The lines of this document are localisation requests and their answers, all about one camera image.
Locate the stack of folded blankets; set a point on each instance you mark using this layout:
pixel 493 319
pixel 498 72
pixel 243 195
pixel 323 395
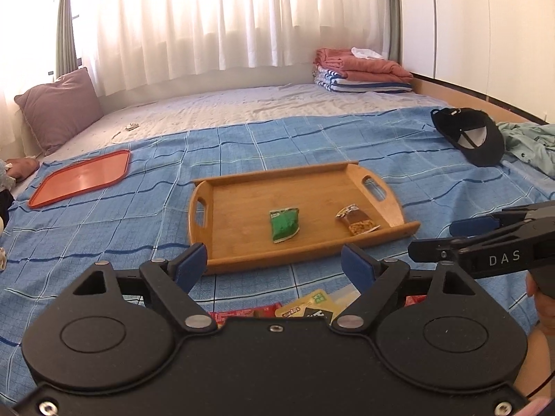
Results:
pixel 368 69

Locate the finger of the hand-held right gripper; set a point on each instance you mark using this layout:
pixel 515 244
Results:
pixel 429 251
pixel 472 225

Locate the white wardrobe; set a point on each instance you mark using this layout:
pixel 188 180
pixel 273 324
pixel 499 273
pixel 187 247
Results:
pixel 477 30

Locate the blue checked blanket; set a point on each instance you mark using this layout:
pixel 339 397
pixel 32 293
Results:
pixel 130 234

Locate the yellow orange snack packet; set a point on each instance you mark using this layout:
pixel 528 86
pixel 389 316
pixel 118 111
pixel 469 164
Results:
pixel 303 307

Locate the white bed sheet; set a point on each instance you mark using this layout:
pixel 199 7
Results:
pixel 260 104

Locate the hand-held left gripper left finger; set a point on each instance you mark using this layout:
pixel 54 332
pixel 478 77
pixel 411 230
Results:
pixel 190 268

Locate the red and gold snack packet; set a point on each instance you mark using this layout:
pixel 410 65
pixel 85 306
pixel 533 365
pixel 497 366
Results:
pixel 243 313

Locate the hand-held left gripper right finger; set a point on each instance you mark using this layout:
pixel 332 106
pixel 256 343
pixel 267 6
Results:
pixel 353 268

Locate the white sheer curtain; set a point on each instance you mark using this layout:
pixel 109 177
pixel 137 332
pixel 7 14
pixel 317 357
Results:
pixel 217 17

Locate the pink cloth bundle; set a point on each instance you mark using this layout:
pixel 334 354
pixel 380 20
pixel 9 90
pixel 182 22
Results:
pixel 24 167

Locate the black cap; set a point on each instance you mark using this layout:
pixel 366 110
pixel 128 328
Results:
pixel 490 147

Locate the folded blue striped blanket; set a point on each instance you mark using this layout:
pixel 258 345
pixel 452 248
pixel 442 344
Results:
pixel 347 85

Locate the white cloth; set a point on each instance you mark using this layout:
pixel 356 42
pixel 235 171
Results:
pixel 366 53

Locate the teal garment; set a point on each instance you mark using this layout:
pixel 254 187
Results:
pixel 533 147

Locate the grey green curtain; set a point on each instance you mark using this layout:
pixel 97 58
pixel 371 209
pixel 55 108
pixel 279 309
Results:
pixel 65 30

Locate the purple pillow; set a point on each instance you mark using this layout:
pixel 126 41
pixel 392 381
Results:
pixel 60 104

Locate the person's right forearm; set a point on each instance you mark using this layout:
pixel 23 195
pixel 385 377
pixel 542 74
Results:
pixel 540 355

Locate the person's right hand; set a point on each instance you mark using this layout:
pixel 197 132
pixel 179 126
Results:
pixel 544 312

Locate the orange plastic tray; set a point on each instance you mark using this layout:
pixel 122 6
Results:
pixel 82 177

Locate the brown snack bar packet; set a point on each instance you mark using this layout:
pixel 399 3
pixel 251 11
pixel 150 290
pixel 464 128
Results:
pixel 357 221

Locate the wooden bed frame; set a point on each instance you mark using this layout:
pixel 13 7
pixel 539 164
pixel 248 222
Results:
pixel 477 95

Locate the green snack packet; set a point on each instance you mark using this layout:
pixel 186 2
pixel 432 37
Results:
pixel 284 225

